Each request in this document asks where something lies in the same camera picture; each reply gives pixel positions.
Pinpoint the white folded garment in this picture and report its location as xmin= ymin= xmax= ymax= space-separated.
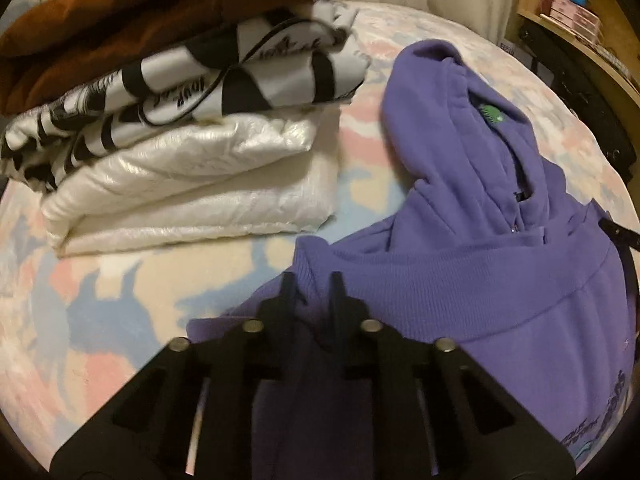
xmin=42 ymin=105 xmax=341 ymax=260

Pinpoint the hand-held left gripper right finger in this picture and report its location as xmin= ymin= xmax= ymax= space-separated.
xmin=324 ymin=271 xmax=576 ymax=480

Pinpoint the purple zip hoodie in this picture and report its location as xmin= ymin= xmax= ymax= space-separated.
xmin=185 ymin=40 xmax=640 ymax=480

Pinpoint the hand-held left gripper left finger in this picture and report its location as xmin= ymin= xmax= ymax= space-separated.
xmin=49 ymin=271 xmax=321 ymax=480

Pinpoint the brown folded garment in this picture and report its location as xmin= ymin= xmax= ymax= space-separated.
xmin=0 ymin=0 xmax=346 ymax=116

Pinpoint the pink drawer organiser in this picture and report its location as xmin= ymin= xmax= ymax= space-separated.
xmin=537 ymin=0 xmax=601 ymax=43

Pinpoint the pastel cat print blanket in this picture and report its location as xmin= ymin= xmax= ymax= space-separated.
xmin=0 ymin=0 xmax=636 ymax=461

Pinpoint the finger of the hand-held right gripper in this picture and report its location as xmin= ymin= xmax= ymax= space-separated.
xmin=597 ymin=217 xmax=640 ymax=341

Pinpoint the black and white patterned garment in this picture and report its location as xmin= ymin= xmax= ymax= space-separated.
xmin=0 ymin=0 xmax=371 ymax=193

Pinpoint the black bag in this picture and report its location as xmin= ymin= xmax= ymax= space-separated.
xmin=517 ymin=22 xmax=640 ymax=186

